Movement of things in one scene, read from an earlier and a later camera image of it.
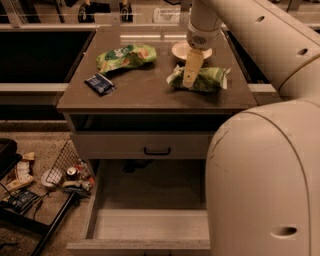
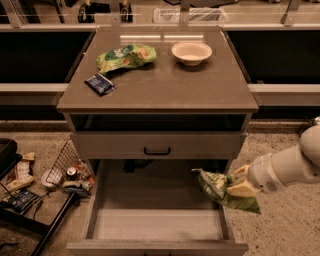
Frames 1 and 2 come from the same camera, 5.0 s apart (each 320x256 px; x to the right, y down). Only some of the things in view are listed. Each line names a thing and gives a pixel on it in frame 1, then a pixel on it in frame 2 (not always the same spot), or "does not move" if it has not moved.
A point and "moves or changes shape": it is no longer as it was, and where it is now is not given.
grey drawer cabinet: (150, 138) does not move
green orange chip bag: (123, 57) does not move
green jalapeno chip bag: (209, 80) moves or changes shape
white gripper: (202, 39) to (263, 177)
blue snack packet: (100, 84) does not move
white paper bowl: (181, 50) does not move
